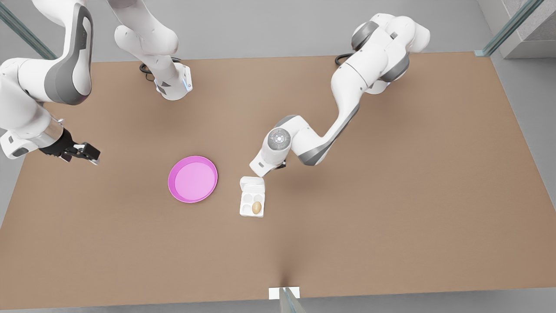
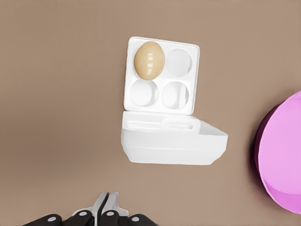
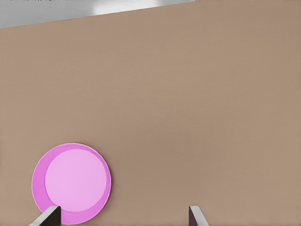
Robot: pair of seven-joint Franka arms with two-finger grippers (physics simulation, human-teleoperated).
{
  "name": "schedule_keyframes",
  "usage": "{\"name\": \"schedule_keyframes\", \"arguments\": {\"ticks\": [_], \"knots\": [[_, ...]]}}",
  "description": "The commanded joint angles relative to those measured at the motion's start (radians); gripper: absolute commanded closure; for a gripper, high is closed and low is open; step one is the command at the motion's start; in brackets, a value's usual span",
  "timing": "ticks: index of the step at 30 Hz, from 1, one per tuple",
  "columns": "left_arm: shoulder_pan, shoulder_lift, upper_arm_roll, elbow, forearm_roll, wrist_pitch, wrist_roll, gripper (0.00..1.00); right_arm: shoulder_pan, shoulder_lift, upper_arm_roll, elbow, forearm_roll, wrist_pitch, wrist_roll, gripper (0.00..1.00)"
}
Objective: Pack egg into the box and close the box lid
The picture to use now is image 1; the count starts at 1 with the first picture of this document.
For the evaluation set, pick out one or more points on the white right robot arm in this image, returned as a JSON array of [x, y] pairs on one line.
[[30, 82]]

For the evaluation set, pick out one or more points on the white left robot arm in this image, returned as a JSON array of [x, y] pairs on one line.
[[352, 82]]

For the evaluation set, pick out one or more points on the brown egg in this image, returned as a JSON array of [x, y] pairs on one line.
[[256, 208]]

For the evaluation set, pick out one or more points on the white egg box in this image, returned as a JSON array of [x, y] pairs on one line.
[[246, 204]]

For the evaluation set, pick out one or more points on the pink round plate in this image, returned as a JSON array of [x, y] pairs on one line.
[[193, 179]]

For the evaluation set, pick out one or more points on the grey stone block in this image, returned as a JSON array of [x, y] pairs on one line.
[[534, 30]]

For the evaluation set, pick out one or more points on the silver frame post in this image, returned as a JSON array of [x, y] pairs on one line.
[[26, 32], [290, 304], [510, 28]]

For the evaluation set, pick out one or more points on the white post foot plate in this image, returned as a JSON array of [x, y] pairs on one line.
[[273, 293]]

